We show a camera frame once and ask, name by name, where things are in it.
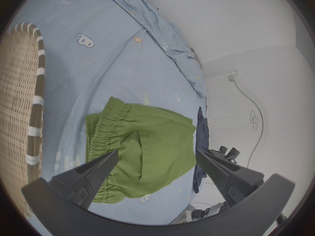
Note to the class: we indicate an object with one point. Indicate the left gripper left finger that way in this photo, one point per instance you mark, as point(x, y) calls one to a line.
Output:
point(96, 171)

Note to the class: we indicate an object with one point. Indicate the round woven basket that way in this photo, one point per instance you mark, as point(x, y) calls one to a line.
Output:
point(17, 95)

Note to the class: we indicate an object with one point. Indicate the pale blue quilt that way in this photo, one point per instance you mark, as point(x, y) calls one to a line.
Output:
point(157, 28)

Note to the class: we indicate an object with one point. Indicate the green shorts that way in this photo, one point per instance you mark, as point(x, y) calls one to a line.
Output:
point(157, 144)

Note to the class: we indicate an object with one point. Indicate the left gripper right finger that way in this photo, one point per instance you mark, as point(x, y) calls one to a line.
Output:
point(221, 173)

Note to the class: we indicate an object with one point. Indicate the dark blue garment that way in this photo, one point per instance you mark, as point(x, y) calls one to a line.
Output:
point(203, 134)

